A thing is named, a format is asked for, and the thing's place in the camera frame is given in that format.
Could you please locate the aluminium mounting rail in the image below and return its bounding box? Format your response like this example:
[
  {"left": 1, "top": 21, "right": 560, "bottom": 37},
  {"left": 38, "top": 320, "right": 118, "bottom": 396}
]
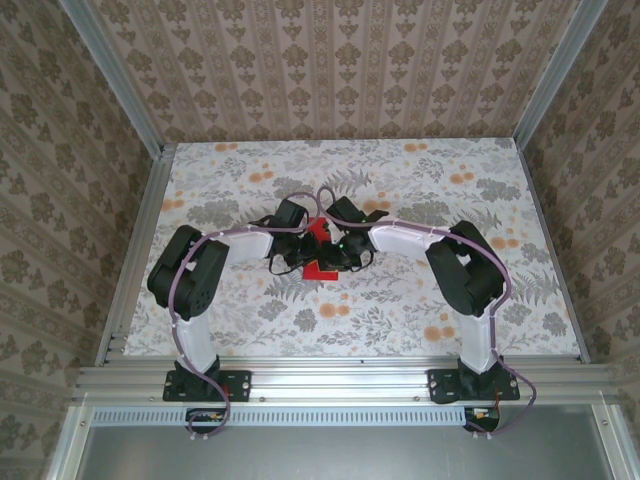
[{"left": 72, "top": 364, "right": 619, "bottom": 404}]

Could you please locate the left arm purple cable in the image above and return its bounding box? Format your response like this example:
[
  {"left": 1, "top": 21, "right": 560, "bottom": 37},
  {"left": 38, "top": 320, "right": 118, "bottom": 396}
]
[{"left": 169, "top": 192, "right": 324, "bottom": 444}]

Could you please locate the aluminium corner post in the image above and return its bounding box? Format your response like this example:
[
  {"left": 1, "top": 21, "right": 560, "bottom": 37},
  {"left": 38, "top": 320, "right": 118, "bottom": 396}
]
[
  {"left": 59, "top": 0, "right": 166, "bottom": 156},
  {"left": 514, "top": 0, "right": 614, "bottom": 146}
]

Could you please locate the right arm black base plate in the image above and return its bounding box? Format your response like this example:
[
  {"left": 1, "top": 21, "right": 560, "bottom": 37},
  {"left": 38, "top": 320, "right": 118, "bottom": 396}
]
[{"left": 426, "top": 368, "right": 521, "bottom": 405}]

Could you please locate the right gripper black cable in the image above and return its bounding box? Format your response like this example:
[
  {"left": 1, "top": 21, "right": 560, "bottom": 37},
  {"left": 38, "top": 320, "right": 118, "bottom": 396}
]
[{"left": 344, "top": 249, "right": 375, "bottom": 274}]

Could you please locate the aluminium side rail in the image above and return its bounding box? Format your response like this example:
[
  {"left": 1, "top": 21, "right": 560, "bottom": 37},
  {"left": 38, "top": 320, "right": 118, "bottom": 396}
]
[
  {"left": 517, "top": 144, "right": 591, "bottom": 364},
  {"left": 94, "top": 144, "right": 176, "bottom": 366}
]

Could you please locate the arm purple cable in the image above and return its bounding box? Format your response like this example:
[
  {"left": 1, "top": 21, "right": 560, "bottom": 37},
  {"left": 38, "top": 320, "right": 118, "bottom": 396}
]
[
  {"left": 169, "top": 192, "right": 324, "bottom": 444},
  {"left": 318, "top": 186, "right": 539, "bottom": 441}
]

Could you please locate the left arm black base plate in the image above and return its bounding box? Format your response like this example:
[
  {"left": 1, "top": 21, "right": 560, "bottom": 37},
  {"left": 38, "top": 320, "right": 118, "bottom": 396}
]
[{"left": 162, "top": 368, "right": 253, "bottom": 404}]

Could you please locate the red cloth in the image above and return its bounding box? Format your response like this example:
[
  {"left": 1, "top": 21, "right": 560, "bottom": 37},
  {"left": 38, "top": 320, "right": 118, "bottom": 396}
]
[{"left": 301, "top": 216, "right": 342, "bottom": 283}]

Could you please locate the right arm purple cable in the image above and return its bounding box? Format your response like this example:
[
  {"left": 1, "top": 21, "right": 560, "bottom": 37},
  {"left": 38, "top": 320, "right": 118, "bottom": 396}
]
[{"left": 318, "top": 186, "right": 539, "bottom": 441}]

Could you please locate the small black controller board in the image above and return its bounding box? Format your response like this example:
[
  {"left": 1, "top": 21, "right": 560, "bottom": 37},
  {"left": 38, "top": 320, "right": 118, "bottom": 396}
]
[
  {"left": 185, "top": 407, "right": 227, "bottom": 435},
  {"left": 463, "top": 405, "right": 502, "bottom": 434}
]

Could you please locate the grey metal panel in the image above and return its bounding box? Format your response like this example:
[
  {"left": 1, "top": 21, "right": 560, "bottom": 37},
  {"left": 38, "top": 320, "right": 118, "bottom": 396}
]
[{"left": 47, "top": 404, "right": 640, "bottom": 480}]

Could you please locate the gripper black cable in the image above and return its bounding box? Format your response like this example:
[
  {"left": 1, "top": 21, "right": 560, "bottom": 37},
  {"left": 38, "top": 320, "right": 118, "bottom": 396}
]
[
  {"left": 344, "top": 249, "right": 375, "bottom": 274},
  {"left": 268, "top": 252, "right": 301, "bottom": 276}
]

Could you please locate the floral table cover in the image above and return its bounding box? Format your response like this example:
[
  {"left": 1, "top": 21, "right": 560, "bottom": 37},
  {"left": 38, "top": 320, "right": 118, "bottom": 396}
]
[{"left": 122, "top": 139, "right": 584, "bottom": 359}]

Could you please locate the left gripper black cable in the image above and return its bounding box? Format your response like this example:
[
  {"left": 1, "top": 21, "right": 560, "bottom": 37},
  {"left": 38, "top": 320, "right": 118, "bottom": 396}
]
[{"left": 268, "top": 252, "right": 301, "bottom": 276}]

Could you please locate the slotted white cable duct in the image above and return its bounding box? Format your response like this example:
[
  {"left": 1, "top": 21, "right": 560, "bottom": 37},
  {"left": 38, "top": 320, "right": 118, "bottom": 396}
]
[{"left": 92, "top": 405, "right": 469, "bottom": 427}]

